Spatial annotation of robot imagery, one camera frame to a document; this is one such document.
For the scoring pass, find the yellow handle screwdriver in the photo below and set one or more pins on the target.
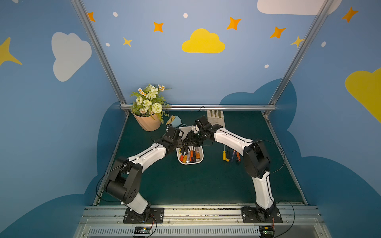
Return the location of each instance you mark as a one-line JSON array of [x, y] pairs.
[[224, 153], [186, 155]]

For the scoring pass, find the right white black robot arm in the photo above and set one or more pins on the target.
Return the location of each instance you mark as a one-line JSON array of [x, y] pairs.
[[255, 157]]

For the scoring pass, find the front aluminium mounting rail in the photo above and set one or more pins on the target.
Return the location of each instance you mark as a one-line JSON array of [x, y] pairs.
[[202, 221]]

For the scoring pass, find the left small circuit board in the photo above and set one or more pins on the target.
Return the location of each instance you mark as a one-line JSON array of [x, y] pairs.
[[142, 231]]

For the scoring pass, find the right small circuit board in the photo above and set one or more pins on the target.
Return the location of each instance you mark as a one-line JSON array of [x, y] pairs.
[[266, 231]]

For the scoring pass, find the white green artificial flowers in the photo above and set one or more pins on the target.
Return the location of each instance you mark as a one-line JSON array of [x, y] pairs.
[[149, 102]]

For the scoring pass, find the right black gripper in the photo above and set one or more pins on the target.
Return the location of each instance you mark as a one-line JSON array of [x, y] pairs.
[[199, 137]]

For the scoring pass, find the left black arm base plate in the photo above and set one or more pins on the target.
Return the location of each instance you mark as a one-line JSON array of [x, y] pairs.
[[151, 214]]

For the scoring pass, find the left aluminium frame post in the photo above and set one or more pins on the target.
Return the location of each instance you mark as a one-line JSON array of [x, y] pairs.
[[90, 31]]

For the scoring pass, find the beige work glove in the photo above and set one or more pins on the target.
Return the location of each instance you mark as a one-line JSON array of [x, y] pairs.
[[216, 117]]

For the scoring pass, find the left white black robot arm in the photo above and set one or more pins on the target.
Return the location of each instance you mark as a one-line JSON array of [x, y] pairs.
[[124, 180]]

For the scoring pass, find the right aluminium frame post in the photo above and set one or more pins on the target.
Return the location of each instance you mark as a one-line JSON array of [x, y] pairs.
[[309, 37]]

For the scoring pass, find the white plastic storage box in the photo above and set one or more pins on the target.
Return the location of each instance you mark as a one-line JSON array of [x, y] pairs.
[[198, 151]]

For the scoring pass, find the tan flower pot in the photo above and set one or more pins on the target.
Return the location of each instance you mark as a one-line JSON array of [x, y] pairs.
[[150, 123]]

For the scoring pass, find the black yellow screwdriver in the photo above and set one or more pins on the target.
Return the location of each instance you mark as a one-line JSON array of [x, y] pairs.
[[228, 154]]

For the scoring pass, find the horizontal aluminium frame rail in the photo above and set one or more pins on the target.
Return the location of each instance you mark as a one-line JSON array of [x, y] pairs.
[[220, 107]]

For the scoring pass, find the aluminium frame post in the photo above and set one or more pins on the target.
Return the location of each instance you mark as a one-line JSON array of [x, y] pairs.
[[309, 37], [90, 31]]

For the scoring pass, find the small circuit board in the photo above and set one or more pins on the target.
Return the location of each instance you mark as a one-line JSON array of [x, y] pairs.
[[142, 231], [266, 231]]

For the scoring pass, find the blue handle screwdriver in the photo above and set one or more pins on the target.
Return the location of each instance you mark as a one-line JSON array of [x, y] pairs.
[[233, 156]]

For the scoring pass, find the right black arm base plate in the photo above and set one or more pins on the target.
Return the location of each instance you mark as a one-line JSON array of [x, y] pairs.
[[259, 215]]

